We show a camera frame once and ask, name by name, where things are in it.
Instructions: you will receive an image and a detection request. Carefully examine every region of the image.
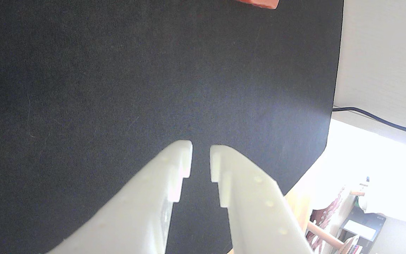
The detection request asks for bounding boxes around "dark cabinet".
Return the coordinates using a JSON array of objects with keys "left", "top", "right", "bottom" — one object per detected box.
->
[{"left": 339, "top": 205, "right": 387, "bottom": 254}]

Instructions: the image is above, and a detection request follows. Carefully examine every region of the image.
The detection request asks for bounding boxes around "orange-brown square biscuit toy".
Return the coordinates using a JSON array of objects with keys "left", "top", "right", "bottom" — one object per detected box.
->
[{"left": 235, "top": 0, "right": 280, "bottom": 10}]

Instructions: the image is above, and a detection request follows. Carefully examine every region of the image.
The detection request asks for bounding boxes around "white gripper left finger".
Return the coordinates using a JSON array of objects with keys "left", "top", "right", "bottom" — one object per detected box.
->
[{"left": 46, "top": 140, "right": 193, "bottom": 254}]

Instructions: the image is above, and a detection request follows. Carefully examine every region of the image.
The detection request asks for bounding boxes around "black cable on table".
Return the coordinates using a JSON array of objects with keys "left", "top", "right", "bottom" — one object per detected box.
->
[{"left": 332, "top": 107, "right": 406, "bottom": 139}]

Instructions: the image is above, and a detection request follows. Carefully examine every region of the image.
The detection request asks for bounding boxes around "red patterned cloth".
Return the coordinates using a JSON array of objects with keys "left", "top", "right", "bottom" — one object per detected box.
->
[{"left": 310, "top": 187, "right": 346, "bottom": 246}]

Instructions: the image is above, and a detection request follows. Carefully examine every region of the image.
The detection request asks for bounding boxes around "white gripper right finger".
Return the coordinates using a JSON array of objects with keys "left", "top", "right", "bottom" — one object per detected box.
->
[{"left": 209, "top": 144, "right": 314, "bottom": 254}]

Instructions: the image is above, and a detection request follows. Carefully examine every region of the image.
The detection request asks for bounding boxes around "black desk mat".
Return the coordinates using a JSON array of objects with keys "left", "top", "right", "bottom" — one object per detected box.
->
[{"left": 0, "top": 0, "right": 344, "bottom": 254}]

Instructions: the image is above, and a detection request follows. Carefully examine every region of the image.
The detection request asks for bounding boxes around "wooden rod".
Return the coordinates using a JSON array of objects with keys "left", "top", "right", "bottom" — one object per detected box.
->
[{"left": 307, "top": 220, "right": 346, "bottom": 250}]

